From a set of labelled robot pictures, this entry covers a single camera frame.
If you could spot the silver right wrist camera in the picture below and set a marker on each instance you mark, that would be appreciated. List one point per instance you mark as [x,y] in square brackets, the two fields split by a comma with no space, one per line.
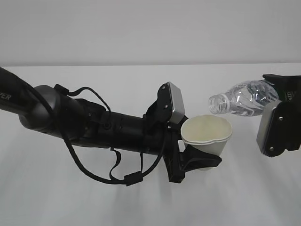
[264,129]

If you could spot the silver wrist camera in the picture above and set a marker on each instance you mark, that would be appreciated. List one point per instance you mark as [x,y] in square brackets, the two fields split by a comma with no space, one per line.
[168,107]
[264,129]

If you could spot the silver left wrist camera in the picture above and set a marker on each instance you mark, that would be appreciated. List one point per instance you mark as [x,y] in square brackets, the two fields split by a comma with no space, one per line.
[168,107]

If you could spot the white paper cup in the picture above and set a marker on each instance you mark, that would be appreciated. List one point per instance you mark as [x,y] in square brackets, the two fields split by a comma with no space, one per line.
[207,130]

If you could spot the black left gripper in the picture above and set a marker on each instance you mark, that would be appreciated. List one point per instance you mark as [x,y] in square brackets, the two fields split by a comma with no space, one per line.
[164,144]

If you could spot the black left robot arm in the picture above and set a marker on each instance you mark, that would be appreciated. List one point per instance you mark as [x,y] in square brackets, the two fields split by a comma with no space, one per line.
[58,112]

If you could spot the clear water bottle green label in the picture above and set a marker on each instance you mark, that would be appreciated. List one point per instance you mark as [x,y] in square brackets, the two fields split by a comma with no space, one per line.
[248,98]

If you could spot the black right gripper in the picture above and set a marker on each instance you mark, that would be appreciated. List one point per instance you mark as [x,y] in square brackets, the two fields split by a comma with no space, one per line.
[285,133]

